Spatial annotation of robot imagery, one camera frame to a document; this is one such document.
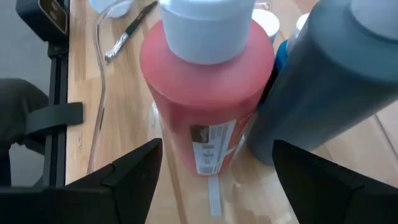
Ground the red paint bottle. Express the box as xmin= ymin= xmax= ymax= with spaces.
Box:
xmin=139 ymin=0 xmax=275 ymax=177

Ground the black camera box with label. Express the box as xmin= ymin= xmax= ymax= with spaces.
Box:
xmin=15 ymin=0 xmax=70 ymax=44

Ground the black paint brush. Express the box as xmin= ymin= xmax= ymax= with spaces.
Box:
xmin=104 ymin=1 xmax=159 ymax=62

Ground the black table frame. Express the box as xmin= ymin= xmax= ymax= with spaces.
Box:
xmin=43 ymin=43 xmax=68 ymax=187

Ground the black table clamp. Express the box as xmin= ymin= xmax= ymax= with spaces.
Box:
xmin=26 ymin=101 xmax=84 ymax=135

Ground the dark slate paint bottle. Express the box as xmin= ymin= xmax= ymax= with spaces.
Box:
xmin=247 ymin=0 xmax=398 ymax=166

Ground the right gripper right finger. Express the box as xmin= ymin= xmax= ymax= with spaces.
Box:
xmin=272 ymin=139 xmax=398 ymax=224

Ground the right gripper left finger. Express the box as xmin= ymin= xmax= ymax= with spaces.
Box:
xmin=65 ymin=138 xmax=164 ymax=224

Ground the person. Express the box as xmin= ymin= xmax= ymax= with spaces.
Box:
xmin=0 ymin=78 xmax=50 ymax=187

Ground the white paint bottle with barcode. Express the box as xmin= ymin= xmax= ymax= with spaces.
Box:
xmin=88 ymin=0 xmax=134 ymax=19

